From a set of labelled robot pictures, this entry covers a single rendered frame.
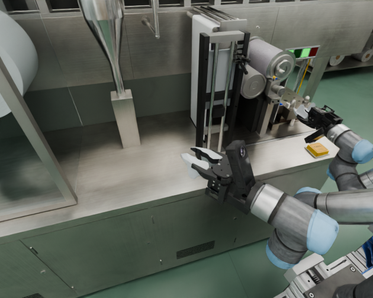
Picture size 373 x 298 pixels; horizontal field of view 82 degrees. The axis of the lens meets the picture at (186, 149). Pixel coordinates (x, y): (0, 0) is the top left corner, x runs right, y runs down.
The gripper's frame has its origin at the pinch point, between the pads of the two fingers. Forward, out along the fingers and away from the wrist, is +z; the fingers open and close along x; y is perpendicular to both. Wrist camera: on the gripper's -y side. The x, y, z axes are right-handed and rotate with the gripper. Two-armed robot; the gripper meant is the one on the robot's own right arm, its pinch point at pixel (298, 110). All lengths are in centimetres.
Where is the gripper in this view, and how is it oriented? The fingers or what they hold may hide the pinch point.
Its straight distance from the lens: 114.9
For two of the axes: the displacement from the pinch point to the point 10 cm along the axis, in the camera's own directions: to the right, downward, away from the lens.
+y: 0.0, -7.5, -6.6
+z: -2.8, -6.3, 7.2
